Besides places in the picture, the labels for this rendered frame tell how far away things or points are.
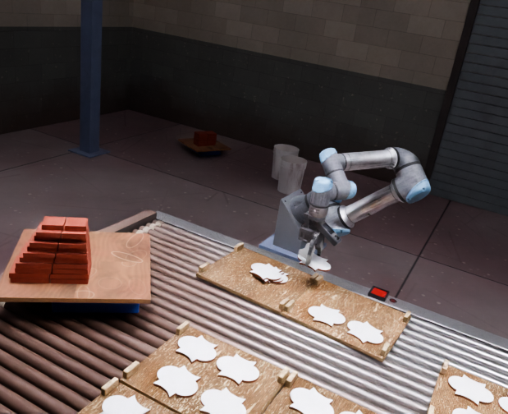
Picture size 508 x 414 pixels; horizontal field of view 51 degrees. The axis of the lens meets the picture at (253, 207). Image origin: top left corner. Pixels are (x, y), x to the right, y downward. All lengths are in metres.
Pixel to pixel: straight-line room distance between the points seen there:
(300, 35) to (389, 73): 1.24
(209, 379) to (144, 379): 0.20
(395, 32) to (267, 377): 5.44
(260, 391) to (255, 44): 6.09
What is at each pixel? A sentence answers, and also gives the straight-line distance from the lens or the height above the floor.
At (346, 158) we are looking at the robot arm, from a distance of 2.21.
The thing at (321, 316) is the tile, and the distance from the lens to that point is 2.08.
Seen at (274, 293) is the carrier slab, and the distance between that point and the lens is 2.18.
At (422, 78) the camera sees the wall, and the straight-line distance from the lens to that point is 6.68.
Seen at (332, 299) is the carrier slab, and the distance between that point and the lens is 2.22.
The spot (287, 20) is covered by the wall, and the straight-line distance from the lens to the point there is 7.18.
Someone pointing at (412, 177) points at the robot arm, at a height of 1.40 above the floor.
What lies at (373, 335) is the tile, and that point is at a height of 0.94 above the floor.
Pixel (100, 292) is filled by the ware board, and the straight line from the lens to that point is 1.90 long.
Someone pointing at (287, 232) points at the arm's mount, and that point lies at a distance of 2.64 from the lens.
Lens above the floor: 2.07
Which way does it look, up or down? 23 degrees down
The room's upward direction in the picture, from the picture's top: 8 degrees clockwise
